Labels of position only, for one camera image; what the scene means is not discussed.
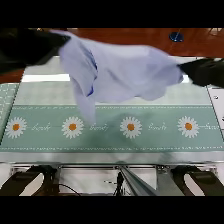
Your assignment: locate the light blue shirt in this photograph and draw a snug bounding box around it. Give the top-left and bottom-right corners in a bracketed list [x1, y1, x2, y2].
[49, 29, 185, 125]

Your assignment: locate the silver frame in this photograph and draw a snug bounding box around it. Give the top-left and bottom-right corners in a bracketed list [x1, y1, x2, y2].
[0, 161, 224, 197]

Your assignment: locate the black cable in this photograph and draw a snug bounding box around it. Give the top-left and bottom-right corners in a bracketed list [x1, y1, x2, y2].
[49, 182, 82, 197]

